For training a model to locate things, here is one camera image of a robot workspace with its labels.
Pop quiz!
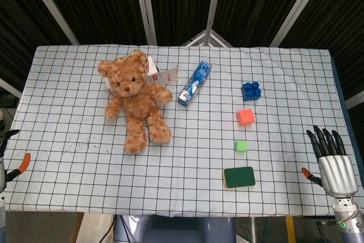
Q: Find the green cube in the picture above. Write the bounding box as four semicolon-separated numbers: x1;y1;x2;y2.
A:
234;140;248;153

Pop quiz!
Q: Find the orange cube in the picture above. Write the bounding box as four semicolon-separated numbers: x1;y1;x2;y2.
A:
236;108;255;127

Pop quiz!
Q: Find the blue toy building brick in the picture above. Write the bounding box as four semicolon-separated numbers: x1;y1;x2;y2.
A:
241;80;262;102

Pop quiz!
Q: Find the white triangular frame brace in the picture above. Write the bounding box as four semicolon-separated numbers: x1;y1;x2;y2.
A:
181;28;234;47

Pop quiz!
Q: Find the blue toothpaste box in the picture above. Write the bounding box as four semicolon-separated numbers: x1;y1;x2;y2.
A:
177;60;213;109

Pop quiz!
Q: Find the green and yellow sponge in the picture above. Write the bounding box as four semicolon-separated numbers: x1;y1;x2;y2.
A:
222;166;256;190

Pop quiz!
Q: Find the brown plush teddy bear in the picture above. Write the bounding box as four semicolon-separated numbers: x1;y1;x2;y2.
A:
98;48;173;154

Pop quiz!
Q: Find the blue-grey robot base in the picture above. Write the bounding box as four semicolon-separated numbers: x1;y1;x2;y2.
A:
113;214;237;243

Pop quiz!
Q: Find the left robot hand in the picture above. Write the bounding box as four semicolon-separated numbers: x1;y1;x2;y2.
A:
0;129;31;195

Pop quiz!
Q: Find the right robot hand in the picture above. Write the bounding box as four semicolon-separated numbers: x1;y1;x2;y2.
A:
301;125;359;198

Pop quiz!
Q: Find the white cardboard box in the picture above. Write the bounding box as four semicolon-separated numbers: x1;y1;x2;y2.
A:
105;56;179;96

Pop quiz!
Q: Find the checkered white tablecloth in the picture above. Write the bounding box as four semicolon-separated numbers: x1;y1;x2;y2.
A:
5;44;361;218

